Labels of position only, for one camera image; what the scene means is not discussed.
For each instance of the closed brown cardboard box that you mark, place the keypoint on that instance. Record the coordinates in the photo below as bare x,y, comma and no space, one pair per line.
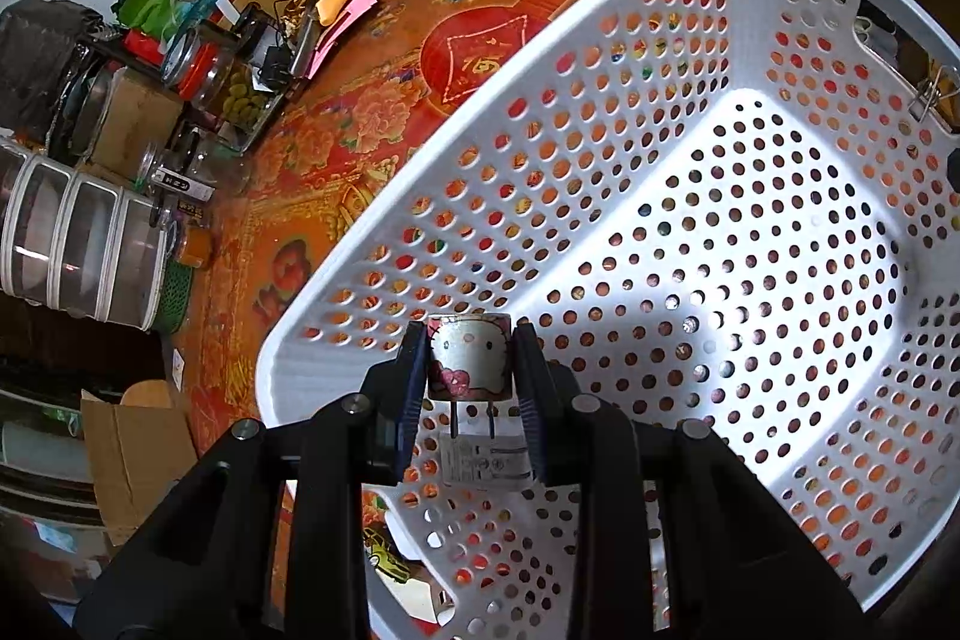
127,123

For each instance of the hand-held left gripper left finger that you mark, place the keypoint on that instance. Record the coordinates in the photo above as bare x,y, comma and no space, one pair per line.
416,385

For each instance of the clear stacked drawer unit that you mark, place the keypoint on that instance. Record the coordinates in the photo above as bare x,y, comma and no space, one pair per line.
82,235

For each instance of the red lid pickle jar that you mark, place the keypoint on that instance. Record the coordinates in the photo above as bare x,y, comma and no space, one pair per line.
240,93

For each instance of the small white card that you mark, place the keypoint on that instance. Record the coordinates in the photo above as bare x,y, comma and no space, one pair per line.
178,366

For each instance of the dark woven bag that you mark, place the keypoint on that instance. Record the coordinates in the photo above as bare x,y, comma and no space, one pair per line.
37,55

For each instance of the white perforated plastic basket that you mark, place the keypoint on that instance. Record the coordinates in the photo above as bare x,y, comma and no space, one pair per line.
480,138

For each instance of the pink paper notes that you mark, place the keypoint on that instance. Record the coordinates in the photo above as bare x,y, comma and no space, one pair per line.
352,10

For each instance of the cartoon print plug adapter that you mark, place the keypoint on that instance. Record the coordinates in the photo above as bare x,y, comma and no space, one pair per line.
469,355

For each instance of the open cardboard box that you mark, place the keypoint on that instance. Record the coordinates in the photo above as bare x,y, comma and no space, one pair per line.
135,452

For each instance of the empty glass jar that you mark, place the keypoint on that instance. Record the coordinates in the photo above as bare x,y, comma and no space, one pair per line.
214,160

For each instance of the green mesh basket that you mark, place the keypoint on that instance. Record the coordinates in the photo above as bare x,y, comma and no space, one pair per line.
176,295

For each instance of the orange jar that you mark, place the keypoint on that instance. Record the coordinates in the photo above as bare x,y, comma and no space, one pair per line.
193,246

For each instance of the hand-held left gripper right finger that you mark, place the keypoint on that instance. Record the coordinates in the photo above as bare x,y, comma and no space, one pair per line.
525,385

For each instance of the bottle with black label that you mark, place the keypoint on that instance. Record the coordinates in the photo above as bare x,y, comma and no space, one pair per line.
169,179

